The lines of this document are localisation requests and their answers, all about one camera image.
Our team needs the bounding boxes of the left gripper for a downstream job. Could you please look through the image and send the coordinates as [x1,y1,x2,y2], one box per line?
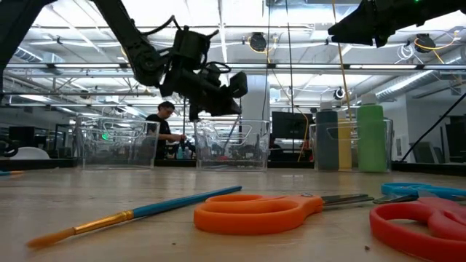
[159,66,243,123]

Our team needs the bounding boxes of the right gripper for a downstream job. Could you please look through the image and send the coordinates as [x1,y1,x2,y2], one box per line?
[328,0,416,49]

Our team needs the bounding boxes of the clear plastic bin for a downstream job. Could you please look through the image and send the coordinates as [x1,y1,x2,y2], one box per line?
[308,118,395,174]
[193,119,272,173]
[74,115,162,172]

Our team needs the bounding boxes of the green paint bottle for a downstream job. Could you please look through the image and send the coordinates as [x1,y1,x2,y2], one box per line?
[355,92,388,174]

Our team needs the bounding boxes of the dark grey paint bottle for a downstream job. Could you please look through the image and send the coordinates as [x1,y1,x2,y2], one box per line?
[315,101,341,172]

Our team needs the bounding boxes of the yellow paint bottle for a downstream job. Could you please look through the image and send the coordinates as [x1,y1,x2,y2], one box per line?
[336,108,354,172]

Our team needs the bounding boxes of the blue scissors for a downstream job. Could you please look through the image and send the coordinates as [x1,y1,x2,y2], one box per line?
[374,182,466,206]

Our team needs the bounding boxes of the red scissors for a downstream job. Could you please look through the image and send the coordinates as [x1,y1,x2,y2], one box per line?
[368,197,466,262]

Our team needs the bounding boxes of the person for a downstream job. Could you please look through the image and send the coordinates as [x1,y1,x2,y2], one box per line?
[145,100,187,162]

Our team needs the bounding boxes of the black background monitor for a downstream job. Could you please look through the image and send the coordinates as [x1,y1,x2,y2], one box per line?
[271,111,315,151]

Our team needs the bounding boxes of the orange scissors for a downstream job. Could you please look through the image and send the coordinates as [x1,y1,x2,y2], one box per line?
[193,193,375,237]

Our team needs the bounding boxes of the grey office chair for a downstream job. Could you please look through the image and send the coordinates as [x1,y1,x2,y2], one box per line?
[408,140,446,164]

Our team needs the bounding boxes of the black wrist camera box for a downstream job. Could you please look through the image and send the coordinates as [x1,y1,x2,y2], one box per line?
[229,70,250,100]

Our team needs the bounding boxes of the yellow hanging cable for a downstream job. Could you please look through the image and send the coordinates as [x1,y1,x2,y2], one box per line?
[331,36,353,122]

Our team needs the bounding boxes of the black hanging cable with coil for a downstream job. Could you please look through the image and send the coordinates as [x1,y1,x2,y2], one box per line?
[284,0,296,114]

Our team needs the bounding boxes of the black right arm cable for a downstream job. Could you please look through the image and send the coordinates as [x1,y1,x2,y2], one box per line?
[399,92,466,163]

